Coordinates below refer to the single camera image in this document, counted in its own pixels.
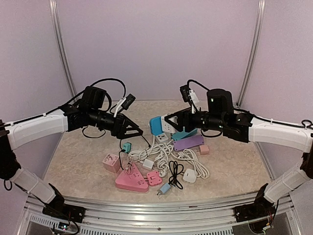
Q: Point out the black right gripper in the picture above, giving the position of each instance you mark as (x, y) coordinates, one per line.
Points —
(182, 115)

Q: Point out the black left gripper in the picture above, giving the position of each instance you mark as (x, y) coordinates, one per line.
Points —
(119, 129)

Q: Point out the teal plug adapter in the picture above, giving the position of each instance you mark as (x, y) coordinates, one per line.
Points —
(127, 146)

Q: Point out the blue plug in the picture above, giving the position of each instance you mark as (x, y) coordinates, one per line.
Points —
(155, 126)

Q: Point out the pink cube socket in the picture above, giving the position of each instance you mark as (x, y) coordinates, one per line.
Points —
(111, 163)

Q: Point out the white charger plug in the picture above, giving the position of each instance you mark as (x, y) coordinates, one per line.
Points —
(148, 164)

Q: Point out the white plug adapter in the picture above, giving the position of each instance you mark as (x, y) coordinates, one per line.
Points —
(189, 176)

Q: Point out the pink triangular power strip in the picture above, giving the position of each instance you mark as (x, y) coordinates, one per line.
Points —
(133, 180)

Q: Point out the pink square plug adapter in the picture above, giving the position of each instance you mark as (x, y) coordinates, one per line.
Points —
(153, 178)

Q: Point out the light blue plug adapter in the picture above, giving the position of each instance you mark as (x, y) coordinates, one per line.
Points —
(164, 189)

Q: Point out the white cube socket adapter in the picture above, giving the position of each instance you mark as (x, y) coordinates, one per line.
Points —
(166, 127)

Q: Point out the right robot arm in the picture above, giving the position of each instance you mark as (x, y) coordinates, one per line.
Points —
(244, 126)

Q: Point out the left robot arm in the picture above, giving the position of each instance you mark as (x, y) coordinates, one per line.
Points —
(66, 118)

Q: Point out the teal power strip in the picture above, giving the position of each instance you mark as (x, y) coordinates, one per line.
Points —
(182, 135)

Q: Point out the purple power strip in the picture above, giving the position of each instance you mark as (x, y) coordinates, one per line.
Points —
(189, 142)

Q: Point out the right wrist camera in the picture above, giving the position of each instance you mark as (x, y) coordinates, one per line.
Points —
(190, 96)

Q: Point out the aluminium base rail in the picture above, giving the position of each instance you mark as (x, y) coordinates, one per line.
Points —
(204, 217)

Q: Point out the aluminium frame post right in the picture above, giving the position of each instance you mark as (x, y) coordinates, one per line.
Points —
(253, 51)

